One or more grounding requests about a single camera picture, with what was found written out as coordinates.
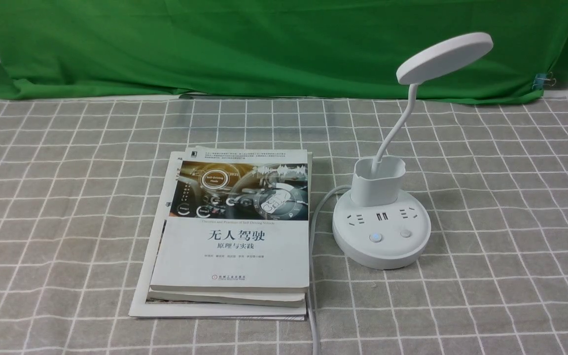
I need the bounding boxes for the white desk lamp power strip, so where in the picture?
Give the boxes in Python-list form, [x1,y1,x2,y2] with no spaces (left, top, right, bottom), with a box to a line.
[332,32,494,270]

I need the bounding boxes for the white self-driving book top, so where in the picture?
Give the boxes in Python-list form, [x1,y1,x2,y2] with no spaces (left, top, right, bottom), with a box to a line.
[150,149,310,294]

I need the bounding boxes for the middle white book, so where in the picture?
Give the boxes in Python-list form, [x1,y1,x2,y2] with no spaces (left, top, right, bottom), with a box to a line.
[147,146,314,308]

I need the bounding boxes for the bottom large white book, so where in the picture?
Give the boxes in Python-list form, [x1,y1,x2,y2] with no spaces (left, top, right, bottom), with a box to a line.
[129,151,307,321]

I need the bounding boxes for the grey checked tablecloth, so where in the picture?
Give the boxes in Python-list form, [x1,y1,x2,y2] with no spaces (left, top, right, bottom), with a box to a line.
[0,98,568,355]

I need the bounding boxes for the blue binder clip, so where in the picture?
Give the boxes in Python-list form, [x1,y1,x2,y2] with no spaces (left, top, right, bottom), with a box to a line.
[532,72,557,91]

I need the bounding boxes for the green backdrop cloth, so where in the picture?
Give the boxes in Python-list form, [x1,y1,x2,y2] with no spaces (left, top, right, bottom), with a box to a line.
[0,0,568,104]

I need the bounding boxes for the white lamp power cable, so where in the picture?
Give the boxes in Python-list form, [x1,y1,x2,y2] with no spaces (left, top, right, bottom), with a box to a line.
[308,185,353,355]

